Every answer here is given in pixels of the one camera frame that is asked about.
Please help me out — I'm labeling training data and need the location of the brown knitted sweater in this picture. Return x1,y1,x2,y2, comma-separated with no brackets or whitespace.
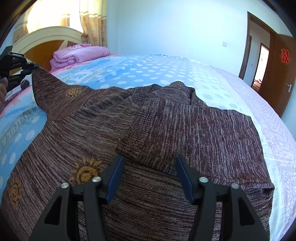
1,68,274,240

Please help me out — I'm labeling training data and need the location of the person's left hand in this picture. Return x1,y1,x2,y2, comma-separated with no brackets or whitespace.
0,77,9,108

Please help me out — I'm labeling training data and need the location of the cream wooden headboard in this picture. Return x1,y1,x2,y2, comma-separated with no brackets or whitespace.
12,26,82,71

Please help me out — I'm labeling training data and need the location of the folded pink quilt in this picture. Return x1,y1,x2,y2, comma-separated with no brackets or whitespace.
50,44,110,70

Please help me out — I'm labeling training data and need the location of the blue and pink bed sheet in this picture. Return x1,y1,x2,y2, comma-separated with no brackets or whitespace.
1,54,295,240

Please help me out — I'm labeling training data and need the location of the beige patterned curtain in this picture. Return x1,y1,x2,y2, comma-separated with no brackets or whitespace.
13,0,107,47

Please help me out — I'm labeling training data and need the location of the brown wooden door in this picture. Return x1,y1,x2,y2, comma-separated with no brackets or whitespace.
259,34,295,117

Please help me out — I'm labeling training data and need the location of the red paper door decoration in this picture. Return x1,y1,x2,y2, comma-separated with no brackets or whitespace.
280,48,291,65

